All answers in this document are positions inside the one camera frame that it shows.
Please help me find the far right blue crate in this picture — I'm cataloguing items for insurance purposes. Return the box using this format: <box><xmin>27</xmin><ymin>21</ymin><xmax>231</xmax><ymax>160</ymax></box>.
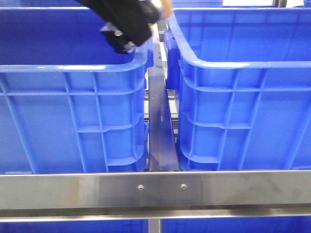
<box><xmin>171</xmin><ymin>0</ymin><xmax>223</xmax><ymax>8</ymax></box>

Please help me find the steel centre divider bar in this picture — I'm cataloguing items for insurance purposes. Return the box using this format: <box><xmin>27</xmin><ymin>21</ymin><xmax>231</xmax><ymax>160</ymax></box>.
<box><xmin>148</xmin><ymin>31</ymin><xmax>179</xmax><ymax>171</ymax></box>

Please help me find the blue plastic crate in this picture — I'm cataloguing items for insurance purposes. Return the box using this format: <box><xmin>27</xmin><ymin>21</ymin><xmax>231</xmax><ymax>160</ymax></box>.
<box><xmin>0</xmin><ymin>7</ymin><xmax>153</xmax><ymax>175</ymax></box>
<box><xmin>169</xmin><ymin>8</ymin><xmax>311</xmax><ymax>171</ymax></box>

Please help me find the lower right blue crate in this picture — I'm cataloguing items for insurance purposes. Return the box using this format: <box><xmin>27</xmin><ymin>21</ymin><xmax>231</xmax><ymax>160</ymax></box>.
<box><xmin>162</xmin><ymin>216</ymin><xmax>311</xmax><ymax>233</ymax></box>

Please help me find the left blue plastic crate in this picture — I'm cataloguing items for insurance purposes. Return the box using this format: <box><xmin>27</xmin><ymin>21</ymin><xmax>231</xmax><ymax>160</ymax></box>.
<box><xmin>0</xmin><ymin>7</ymin><xmax>153</xmax><ymax>175</ymax></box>

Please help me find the stainless steel front rail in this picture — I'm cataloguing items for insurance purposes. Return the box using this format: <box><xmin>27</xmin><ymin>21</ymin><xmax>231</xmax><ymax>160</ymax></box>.
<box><xmin>0</xmin><ymin>170</ymin><xmax>311</xmax><ymax>222</ymax></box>

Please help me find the lower left blue crate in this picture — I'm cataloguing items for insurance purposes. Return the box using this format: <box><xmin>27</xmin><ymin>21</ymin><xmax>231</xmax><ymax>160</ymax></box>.
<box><xmin>0</xmin><ymin>220</ymin><xmax>148</xmax><ymax>233</ymax></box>

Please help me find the left rail screw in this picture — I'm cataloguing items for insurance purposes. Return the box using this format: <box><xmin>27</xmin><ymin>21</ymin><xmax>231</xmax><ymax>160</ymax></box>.
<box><xmin>138</xmin><ymin>184</ymin><xmax>144</xmax><ymax>191</ymax></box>

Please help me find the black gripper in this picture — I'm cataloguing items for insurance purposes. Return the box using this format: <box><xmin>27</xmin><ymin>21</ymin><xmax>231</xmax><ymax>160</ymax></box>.
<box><xmin>78</xmin><ymin>0</ymin><xmax>160</xmax><ymax>54</ymax></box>

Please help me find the right blue plastic crate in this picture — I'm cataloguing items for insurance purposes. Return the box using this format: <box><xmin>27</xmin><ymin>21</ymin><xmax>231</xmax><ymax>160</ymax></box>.
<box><xmin>169</xmin><ymin>8</ymin><xmax>311</xmax><ymax>171</ymax></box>

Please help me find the far left blue crate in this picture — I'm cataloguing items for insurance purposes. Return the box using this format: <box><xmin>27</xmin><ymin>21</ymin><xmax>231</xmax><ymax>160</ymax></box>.
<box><xmin>0</xmin><ymin>0</ymin><xmax>83</xmax><ymax>7</ymax></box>

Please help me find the right rail screw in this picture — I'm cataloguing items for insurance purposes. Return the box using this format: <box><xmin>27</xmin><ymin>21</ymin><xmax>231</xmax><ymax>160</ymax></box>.
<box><xmin>180</xmin><ymin>183</ymin><xmax>187</xmax><ymax>190</ymax></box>

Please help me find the rail screw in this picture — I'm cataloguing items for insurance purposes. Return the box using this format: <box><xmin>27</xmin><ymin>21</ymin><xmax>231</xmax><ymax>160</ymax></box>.
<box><xmin>138</xmin><ymin>184</ymin><xmax>144</xmax><ymax>191</ymax></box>
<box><xmin>180</xmin><ymin>183</ymin><xmax>187</xmax><ymax>190</ymax></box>

